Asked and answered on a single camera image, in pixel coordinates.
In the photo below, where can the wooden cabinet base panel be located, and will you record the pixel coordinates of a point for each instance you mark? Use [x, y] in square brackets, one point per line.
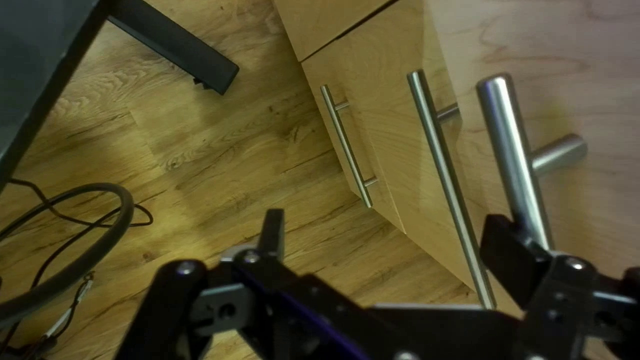
[320, 22]

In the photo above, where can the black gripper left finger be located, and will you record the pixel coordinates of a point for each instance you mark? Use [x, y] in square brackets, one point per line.
[176, 300]

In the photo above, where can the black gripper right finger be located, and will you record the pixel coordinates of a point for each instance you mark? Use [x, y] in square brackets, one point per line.
[532, 287]

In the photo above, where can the dark grey table panel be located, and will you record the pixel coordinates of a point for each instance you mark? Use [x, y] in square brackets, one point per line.
[32, 60]

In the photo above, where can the wooden drawer front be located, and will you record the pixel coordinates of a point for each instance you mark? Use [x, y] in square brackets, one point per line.
[413, 192]
[381, 81]

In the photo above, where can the black metal table foot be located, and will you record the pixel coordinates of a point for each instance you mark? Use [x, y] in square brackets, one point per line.
[180, 46]

